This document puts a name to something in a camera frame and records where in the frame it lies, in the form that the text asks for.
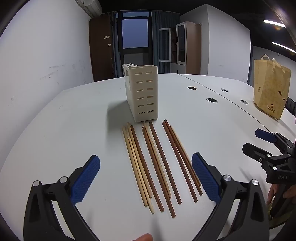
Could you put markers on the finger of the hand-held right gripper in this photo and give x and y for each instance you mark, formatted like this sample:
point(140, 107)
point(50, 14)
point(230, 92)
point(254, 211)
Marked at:
point(254, 151)
point(266, 136)

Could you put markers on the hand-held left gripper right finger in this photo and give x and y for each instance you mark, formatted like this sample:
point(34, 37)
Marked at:
point(205, 178)

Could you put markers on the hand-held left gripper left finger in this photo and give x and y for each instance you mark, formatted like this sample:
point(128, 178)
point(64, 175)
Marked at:
point(85, 178)

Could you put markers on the dark wooden chopstick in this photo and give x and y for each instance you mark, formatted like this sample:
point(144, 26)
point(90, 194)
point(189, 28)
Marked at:
point(179, 162)
point(165, 162)
point(185, 162)
point(148, 173)
point(163, 185)

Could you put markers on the cream slotted utensil holder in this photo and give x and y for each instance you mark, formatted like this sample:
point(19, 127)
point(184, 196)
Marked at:
point(143, 92)

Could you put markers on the person's right hand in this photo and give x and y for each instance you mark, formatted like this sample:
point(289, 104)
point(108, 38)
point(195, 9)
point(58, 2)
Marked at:
point(272, 193)

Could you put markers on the person's left hand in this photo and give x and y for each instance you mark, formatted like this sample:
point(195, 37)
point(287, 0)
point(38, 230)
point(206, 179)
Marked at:
point(144, 238)

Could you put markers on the black chair backrest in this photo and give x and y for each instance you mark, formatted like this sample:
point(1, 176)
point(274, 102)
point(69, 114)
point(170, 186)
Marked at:
point(291, 106)

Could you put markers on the person's olive clothing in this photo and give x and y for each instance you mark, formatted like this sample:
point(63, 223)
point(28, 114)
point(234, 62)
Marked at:
point(276, 222)

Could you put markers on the yellow-brown tote bag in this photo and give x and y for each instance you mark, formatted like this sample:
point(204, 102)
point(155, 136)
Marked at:
point(270, 90)

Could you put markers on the ringed open table grommet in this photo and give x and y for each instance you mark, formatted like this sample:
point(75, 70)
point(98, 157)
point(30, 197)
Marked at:
point(212, 100)

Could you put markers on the ceiling light strip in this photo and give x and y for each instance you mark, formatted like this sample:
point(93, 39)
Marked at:
point(274, 22)
point(283, 46)

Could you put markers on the brown glass-door cabinet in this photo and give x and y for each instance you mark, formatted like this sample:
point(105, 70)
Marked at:
point(192, 46)

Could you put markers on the dark brown wooden door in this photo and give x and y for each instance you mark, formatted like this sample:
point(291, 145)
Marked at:
point(101, 51)

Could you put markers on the blue-grey curtain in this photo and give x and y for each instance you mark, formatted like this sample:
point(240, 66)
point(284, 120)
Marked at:
point(114, 46)
point(165, 20)

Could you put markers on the white framed glass door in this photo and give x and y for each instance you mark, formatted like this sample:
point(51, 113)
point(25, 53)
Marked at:
point(165, 45)

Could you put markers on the dark framed window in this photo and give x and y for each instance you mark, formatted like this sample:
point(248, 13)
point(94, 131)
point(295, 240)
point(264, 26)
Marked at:
point(135, 34)

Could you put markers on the white air conditioner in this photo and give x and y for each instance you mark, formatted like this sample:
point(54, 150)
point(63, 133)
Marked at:
point(91, 7)

